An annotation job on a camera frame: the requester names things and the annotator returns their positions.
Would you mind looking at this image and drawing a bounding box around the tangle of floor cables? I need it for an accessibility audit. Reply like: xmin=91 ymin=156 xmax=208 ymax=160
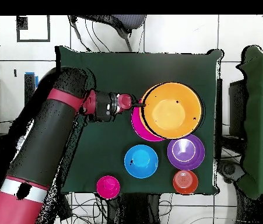
xmin=54 ymin=193 xmax=108 ymax=224

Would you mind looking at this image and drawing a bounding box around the large pink bowl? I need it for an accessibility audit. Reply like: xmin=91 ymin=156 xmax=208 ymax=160
xmin=131 ymin=100 xmax=167 ymax=142

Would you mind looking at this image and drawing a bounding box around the blue tape strip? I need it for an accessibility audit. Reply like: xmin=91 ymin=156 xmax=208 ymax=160
xmin=25 ymin=71 xmax=39 ymax=90

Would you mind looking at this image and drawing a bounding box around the small pink-red bowl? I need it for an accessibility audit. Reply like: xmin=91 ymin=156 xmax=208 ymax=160
xmin=96 ymin=175 xmax=121 ymax=200

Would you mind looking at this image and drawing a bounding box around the black chair base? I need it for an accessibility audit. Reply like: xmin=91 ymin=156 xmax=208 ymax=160
xmin=217 ymin=159 xmax=244 ymax=185

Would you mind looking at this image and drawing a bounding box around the dark green tablecloth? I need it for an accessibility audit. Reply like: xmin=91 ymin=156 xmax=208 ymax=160
xmin=54 ymin=45 xmax=224 ymax=195

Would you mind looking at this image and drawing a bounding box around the medium blue bowl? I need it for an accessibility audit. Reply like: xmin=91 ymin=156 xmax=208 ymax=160
xmin=124 ymin=144 xmax=159 ymax=180

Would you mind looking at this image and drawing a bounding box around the black square floor frame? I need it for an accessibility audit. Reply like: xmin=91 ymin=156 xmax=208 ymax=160
xmin=16 ymin=15 xmax=51 ymax=43

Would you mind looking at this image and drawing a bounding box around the grey mesh office chair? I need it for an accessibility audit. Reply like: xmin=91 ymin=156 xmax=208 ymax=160
xmin=67 ymin=15 xmax=148 ymax=53

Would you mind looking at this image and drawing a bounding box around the green cloth side table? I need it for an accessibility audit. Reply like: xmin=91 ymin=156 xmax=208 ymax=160
xmin=236 ymin=45 xmax=263 ymax=199

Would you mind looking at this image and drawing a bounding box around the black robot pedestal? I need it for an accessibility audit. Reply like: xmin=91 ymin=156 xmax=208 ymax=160
xmin=107 ymin=192 xmax=162 ymax=224

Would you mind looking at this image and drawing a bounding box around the small orange bowl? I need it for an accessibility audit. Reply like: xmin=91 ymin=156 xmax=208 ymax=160
xmin=172 ymin=169 xmax=199 ymax=195

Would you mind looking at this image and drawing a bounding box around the black metal stand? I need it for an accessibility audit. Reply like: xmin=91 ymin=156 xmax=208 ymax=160
xmin=0 ymin=73 xmax=38 ymax=131

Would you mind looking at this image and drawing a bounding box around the purple bowl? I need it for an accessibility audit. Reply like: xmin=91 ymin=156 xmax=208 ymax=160
xmin=167 ymin=134 xmax=206 ymax=171

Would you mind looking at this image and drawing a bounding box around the large orange bowl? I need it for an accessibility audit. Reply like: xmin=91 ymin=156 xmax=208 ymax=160
xmin=139 ymin=82 xmax=204 ymax=140

